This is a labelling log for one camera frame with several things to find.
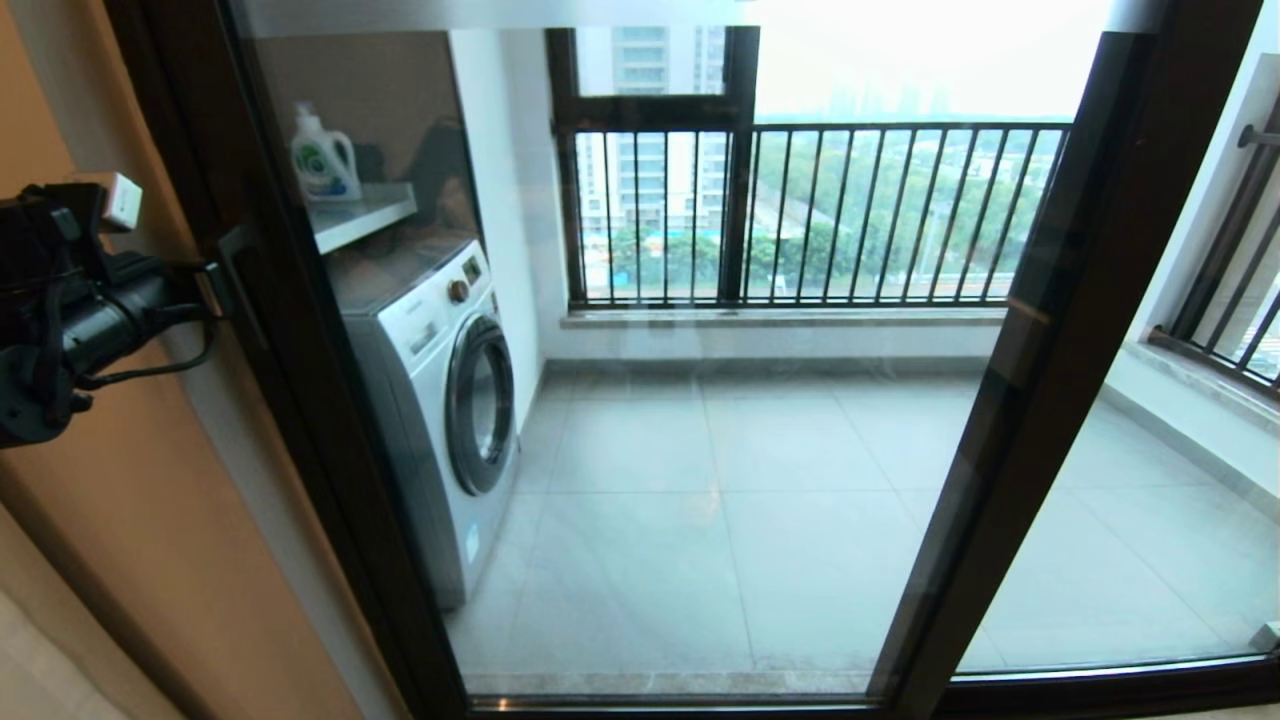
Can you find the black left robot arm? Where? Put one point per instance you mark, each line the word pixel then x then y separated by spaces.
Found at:
pixel 25 390

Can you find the dark brown sliding glass door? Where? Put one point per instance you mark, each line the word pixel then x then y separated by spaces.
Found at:
pixel 750 460

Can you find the long grey stone window sill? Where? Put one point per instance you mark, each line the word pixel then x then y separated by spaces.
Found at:
pixel 780 318

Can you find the white front-load washing machine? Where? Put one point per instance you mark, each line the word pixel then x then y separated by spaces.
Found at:
pixel 420 400

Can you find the dark window frame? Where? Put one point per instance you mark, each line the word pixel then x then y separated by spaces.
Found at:
pixel 738 200

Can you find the long black balcony railing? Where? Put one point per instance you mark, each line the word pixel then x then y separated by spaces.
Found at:
pixel 850 128

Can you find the black-framed balcony doorway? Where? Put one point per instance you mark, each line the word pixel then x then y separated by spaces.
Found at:
pixel 160 100

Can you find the short grey stone side sill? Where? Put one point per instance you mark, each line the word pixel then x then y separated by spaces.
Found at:
pixel 1200 385

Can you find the dark brown fixed glass panel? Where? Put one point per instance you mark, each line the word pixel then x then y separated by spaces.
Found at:
pixel 1150 560

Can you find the short black side railing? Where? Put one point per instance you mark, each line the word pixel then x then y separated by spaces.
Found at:
pixel 1220 270

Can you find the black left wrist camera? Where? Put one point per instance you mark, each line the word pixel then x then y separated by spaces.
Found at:
pixel 45 235

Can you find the white wall shelf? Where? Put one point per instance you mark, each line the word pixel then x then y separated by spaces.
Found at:
pixel 360 216

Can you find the white detergent bottle green label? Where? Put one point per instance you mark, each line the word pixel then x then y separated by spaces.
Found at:
pixel 322 160

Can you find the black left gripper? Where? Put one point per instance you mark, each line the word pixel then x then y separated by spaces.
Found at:
pixel 125 315

